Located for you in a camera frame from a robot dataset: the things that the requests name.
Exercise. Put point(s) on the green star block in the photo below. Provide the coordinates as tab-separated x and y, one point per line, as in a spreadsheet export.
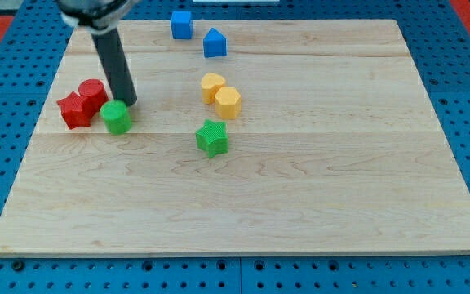
212	138

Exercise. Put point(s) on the red star block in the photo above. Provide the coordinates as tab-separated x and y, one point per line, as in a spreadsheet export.
76	110

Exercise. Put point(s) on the yellow heart block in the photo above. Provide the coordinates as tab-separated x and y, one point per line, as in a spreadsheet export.
210	84

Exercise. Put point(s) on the wooden board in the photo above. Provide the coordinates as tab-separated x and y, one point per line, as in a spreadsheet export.
337	151

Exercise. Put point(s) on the red cylinder block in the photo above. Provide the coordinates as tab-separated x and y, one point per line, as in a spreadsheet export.
94	90

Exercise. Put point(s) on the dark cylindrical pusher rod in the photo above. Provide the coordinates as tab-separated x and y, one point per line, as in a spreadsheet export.
113	60

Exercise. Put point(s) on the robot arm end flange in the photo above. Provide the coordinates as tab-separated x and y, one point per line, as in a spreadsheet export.
97	16

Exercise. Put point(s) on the yellow hexagon block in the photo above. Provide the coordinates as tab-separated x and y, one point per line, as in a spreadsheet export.
228	102

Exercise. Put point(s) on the blue cube block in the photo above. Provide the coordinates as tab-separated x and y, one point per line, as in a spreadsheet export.
181	25

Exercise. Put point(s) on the blue pentagon block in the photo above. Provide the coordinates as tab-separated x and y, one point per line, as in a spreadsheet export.
214	44

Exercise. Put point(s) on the green cylinder block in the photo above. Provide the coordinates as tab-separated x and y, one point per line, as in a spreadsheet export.
116	117

